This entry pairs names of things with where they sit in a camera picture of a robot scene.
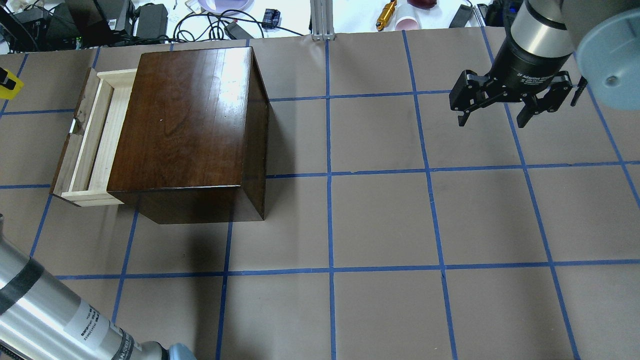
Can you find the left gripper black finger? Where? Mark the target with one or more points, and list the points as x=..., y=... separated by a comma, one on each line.
x=4, y=78

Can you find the yellow block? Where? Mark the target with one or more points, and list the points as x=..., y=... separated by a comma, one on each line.
x=10, y=92

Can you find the purple plate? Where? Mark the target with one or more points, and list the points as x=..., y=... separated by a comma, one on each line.
x=220, y=6

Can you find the light wooden drawer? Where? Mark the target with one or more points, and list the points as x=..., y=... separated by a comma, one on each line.
x=85, y=164

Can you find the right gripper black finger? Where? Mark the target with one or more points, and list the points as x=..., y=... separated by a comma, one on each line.
x=463, y=117
x=528, y=111

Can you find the dark wooden drawer cabinet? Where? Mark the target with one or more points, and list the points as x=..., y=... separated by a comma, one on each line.
x=192, y=147

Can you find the pink paper cup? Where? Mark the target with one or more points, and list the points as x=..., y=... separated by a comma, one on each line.
x=407, y=22

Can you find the small blue device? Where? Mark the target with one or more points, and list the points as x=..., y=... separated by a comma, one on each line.
x=271, y=19

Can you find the aluminium frame post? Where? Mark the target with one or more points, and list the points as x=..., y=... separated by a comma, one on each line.
x=322, y=20

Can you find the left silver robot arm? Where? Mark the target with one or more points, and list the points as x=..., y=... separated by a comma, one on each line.
x=41, y=318

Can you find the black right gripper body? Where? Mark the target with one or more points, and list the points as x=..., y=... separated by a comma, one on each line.
x=526, y=65

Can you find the black power adapter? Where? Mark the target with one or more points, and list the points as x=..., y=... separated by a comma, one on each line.
x=152, y=21

